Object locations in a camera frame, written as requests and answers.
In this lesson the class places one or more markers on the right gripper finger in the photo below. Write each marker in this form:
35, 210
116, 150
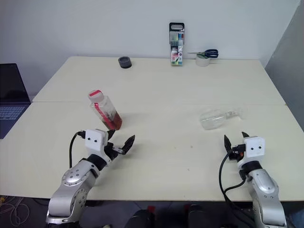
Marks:
228, 143
245, 135

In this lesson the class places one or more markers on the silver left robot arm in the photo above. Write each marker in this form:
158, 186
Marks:
71, 187

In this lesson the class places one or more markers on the dark laptop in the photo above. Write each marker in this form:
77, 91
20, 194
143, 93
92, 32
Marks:
13, 95

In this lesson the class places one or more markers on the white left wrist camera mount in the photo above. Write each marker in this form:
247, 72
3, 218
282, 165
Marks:
93, 141

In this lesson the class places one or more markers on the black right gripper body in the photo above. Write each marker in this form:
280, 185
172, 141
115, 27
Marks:
237, 152

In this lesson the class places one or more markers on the dark rounded shape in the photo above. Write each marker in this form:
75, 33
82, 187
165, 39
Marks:
199, 217
140, 218

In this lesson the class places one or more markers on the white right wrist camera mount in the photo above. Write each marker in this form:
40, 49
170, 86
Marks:
254, 148

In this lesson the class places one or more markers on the clear bottle with red contents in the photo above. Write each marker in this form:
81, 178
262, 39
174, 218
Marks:
107, 111

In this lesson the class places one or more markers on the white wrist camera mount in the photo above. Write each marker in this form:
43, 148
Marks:
93, 141
254, 148

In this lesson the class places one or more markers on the black tape roll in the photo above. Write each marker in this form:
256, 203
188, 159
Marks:
125, 62

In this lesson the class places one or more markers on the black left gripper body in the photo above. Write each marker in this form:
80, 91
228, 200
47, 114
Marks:
110, 150

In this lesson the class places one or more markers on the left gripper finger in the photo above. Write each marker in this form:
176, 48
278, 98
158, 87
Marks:
129, 145
110, 135

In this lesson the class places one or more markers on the grey partition panel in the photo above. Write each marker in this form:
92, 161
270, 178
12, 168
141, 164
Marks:
289, 71

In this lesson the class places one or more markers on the clear plastic cup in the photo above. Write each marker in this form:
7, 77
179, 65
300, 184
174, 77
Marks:
213, 120

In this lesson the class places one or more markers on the clear tape roll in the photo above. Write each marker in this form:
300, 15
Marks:
202, 61

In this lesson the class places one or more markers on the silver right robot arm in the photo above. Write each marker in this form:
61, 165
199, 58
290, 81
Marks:
266, 190

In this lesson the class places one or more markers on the marker pen pack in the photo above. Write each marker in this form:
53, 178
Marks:
176, 47

